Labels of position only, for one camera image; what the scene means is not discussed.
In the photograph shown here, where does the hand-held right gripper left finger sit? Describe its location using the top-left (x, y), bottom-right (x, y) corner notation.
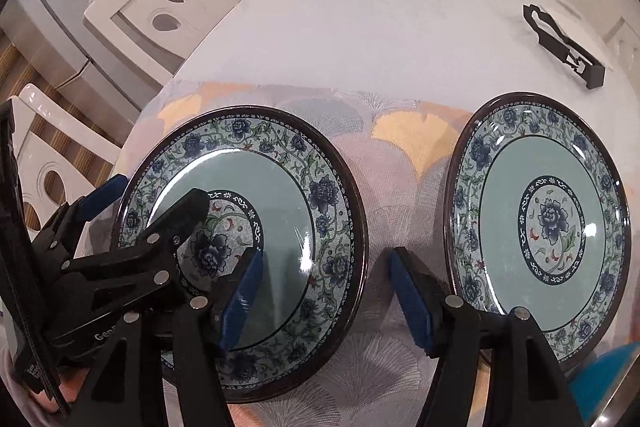
top-left (65, 248), bottom-right (265, 427)

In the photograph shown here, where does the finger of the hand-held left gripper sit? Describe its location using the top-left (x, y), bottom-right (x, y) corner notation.
top-left (31, 174), bottom-right (129, 270)
top-left (60, 188), bottom-right (211, 314)

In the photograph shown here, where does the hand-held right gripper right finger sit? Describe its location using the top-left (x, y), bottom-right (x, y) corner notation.
top-left (390, 247), bottom-right (596, 427)

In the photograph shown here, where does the blue floral ceramic plate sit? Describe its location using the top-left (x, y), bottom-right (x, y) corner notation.
top-left (444, 93), bottom-right (629, 375)
top-left (111, 105), bottom-right (370, 404)

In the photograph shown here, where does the person's left hand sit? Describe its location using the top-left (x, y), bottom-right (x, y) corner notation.
top-left (27, 364), bottom-right (93, 415)

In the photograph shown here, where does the white dining chair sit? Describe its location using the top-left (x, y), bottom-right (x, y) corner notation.
top-left (82, 0), bottom-right (263, 88)
top-left (7, 83), bottom-right (123, 233)

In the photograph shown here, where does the fan-patterned placemat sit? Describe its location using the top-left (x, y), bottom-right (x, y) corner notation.
top-left (112, 79), bottom-right (640, 427)

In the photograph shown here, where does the grey refrigerator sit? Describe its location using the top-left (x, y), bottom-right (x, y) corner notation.
top-left (0, 0), bottom-right (146, 122)

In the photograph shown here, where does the blue round object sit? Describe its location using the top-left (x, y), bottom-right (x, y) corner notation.
top-left (575, 349), bottom-right (640, 427)

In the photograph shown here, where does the black plastic frame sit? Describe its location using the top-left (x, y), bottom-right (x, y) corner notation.
top-left (522, 3), bottom-right (606, 90)

